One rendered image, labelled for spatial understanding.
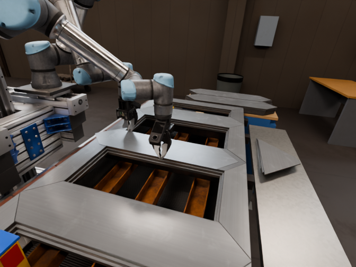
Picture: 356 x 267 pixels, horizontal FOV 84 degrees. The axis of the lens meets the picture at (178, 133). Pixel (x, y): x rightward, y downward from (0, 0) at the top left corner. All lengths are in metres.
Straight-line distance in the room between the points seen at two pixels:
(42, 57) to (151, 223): 1.01
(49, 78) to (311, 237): 1.39
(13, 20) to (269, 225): 0.99
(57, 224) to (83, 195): 0.12
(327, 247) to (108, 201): 0.74
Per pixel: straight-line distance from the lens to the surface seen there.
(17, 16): 0.69
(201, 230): 0.63
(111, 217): 0.67
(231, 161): 0.92
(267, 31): 4.47
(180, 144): 1.00
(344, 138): 3.71
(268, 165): 1.09
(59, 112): 1.31
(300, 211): 0.96
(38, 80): 1.32
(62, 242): 0.67
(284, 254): 0.80
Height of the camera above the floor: 1.35
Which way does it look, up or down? 27 degrees down
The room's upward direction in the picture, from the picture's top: 3 degrees clockwise
